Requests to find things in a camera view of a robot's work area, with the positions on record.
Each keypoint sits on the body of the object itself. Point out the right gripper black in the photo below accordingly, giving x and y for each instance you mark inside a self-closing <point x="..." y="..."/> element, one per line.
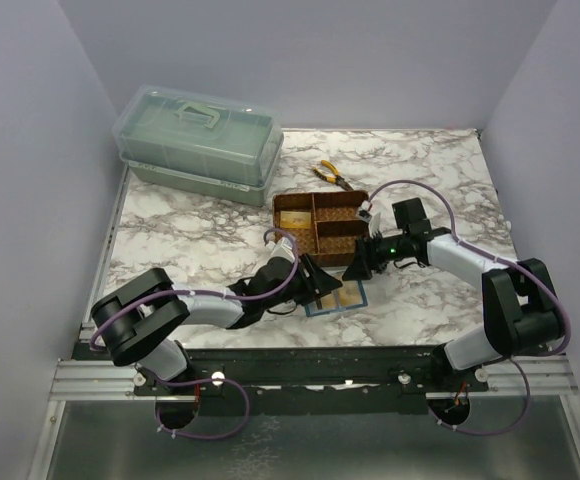
<point x="370" y="255"/>

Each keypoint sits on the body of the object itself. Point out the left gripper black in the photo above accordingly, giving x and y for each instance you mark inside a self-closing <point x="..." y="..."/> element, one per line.
<point x="308" y="278"/>

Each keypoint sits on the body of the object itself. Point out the gold credit card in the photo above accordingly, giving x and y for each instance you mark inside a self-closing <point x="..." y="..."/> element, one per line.
<point x="351" y="295"/>
<point x="327" y="303"/>
<point x="295" y="220"/>

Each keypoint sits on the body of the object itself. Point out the blue leather card holder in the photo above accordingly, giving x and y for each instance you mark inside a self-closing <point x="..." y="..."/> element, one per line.
<point x="312" y="312"/>

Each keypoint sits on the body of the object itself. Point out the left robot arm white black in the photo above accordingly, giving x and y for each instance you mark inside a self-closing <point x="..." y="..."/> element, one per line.
<point x="134" y="320"/>

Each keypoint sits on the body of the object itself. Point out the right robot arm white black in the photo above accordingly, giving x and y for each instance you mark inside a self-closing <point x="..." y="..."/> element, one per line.
<point x="519" y="306"/>

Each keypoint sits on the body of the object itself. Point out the brown woven divided basket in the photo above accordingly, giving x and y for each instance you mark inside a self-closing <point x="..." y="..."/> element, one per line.
<point x="335" y="225"/>

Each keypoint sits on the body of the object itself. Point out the green plastic storage box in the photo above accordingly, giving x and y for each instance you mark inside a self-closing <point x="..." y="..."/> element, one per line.
<point x="200" y="144"/>

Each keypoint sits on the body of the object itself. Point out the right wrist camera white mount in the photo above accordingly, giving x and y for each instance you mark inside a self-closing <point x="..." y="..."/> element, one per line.
<point x="365" y="213"/>

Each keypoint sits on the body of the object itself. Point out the yellow handled pliers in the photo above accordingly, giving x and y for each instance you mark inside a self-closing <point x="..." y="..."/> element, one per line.
<point x="332" y="176"/>

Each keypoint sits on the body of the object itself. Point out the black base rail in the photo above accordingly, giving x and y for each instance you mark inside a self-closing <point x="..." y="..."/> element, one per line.
<point x="315" y="381"/>

